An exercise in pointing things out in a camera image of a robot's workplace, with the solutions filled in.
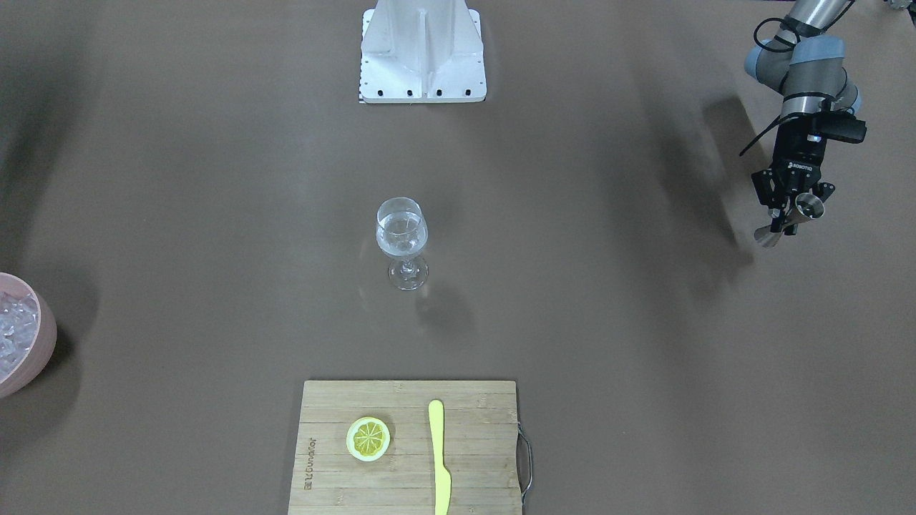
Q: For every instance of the yellow plastic knife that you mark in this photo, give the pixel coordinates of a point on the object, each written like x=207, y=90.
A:
x=441, y=475

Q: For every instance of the yellow lemon slice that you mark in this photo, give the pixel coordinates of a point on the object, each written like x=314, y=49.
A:
x=367, y=439

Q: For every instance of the clear wine glass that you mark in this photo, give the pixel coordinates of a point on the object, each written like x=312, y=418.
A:
x=402, y=235

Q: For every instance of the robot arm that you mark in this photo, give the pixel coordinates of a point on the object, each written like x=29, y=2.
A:
x=804, y=64

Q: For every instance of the pink bowl of ice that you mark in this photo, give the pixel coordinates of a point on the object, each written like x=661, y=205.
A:
x=29, y=334

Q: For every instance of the steel double jigger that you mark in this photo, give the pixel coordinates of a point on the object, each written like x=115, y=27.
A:
x=804, y=208

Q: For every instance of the bamboo cutting board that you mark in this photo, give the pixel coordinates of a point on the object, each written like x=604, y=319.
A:
x=482, y=433

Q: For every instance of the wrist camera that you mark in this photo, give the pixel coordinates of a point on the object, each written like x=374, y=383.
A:
x=839, y=126

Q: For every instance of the white camera column base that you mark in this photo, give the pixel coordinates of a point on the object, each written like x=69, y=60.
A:
x=421, y=52

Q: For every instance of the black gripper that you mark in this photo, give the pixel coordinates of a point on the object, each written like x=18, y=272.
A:
x=796, y=156

